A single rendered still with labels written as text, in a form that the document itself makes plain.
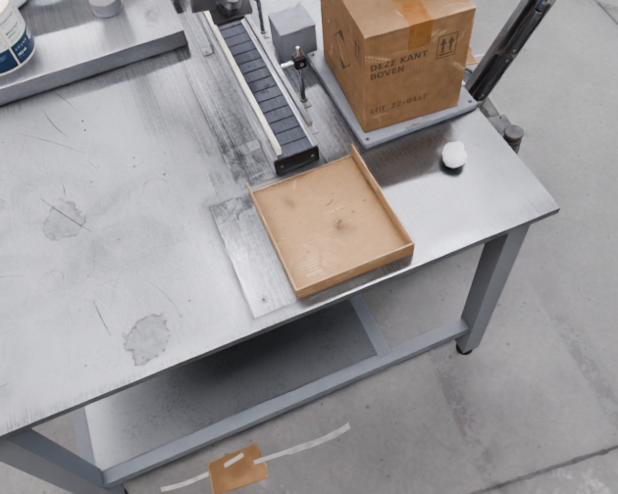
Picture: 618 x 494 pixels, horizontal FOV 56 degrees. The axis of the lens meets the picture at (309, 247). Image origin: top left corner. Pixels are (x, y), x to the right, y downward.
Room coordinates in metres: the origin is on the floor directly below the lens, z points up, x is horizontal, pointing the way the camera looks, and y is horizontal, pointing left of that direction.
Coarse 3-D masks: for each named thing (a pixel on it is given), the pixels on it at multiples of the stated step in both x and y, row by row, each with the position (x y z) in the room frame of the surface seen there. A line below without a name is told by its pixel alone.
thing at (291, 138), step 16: (224, 32) 1.36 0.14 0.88; (240, 32) 1.35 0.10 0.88; (240, 48) 1.28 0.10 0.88; (256, 48) 1.28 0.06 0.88; (240, 64) 1.22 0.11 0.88; (256, 64) 1.21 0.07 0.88; (256, 80) 1.15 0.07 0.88; (272, 80) 1.14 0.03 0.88; (256, 96) 1.10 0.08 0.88; (272, 96) 1.09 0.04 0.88; (272, 112) 1.03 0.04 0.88; (288, 112) 1.03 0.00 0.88; (272, 128) 0.98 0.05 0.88; (288, 128) 0.97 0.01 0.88; (288, 144) 0.92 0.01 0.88; (304, 144) 0.92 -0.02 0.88
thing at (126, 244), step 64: (128, 64) 1.35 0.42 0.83; (192, 64) 1.31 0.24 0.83; (0, 128) 1.16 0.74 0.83; (64, 128) 1.13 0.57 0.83; (128, 128) 1.10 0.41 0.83; (192, 128) 1.07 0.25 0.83; (320, 128) 1.01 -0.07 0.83; (448, 128) 0.95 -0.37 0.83; (0, 192) 0.95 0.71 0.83; (64, 192) 0.92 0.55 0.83; (128, 192) 0.89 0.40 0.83; (192, 192) 0.87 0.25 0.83; (384, 192) 0.79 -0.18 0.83; (448, 192) 0.76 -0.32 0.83; (512, 192) 0.74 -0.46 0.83; (0, 256) 0.76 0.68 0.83; (64, 256) 0.74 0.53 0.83; (128, 256) 0.71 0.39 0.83; (192, 256) 0.69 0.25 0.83; (256, 256) 0.67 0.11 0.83; (448, 256) 0.61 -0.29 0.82; (0, 320) 0.60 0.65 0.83; (64, 320) 0.58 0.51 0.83; (128, 320) 0.56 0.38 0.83; (192, 320) 0.54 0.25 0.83; (256, 320) 0.52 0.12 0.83; (0, 384) 0.46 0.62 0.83; (64, 384) 0.44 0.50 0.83; (128, 384) 0.42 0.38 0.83
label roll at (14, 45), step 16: (0, 0) 1.41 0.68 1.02; (0, 16) 1.35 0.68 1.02; (16, 16) 1.40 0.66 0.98; (0, 32) 1.34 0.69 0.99; (16, 32) 1.37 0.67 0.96; (0, 48) 1.32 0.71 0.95; (16, 48) 1.35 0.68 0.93; (32, 48) 1.39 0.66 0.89; (0, 64) 1.31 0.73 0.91; (16, 64) 1.33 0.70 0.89
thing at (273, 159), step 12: (204, 24) 1.41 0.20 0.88; (252, 36) 1.33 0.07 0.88; (216, 48) 1.30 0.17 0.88; (264, 60) 1.23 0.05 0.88; (228, 72) 1.20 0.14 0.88; (240, 96) 1.11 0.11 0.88; (288, 96) 1.08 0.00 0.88; (252, 120) 1.02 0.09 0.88; (300, 120) 1.00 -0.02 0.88; (264, 132) 0.97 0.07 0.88; (264, 144) 0.94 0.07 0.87; (312, 144) 0.92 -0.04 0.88; (276, 156) 0.90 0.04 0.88; (300, 156) 0.90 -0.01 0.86; (312, 156) 0.90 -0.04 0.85; (276, 168) 0.88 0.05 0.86; (288, 168) 0.89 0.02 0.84
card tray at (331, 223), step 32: (352, 160) 0.89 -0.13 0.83; (256, 192) 0.84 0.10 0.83; (288, 192) 0.82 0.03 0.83; (320, 192) 0.81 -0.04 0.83; (352, 192) 0.80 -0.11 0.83; (288, 224) 0.73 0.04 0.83; (320, 224) 0.72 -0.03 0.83; (352, 224) 0.71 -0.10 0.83; (384, 224) 0.70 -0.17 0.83; (288, 256) 0.65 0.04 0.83; (320, 256) 0.64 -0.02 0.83; (352, 256) 0.63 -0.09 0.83; (384, 256) 0.60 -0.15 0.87; (320, 288) 0.56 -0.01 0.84
